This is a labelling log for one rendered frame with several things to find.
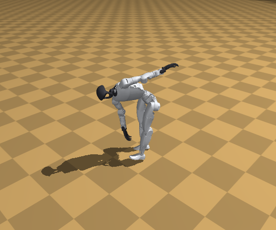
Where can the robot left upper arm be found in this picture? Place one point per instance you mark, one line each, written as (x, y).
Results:
(126, 82)

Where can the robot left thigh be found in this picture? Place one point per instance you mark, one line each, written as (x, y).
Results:
(149, 114)

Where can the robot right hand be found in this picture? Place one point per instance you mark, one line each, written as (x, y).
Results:
(125, 133)

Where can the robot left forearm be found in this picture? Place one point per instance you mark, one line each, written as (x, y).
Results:
(152, 74)

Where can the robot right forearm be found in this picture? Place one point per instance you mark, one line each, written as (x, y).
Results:
(122, 121)

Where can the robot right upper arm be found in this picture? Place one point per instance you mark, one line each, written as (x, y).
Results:
(118, 105)

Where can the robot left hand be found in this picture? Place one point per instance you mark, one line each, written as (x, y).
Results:
(167, 67)

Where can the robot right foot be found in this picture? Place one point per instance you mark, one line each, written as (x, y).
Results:
(138, 147)

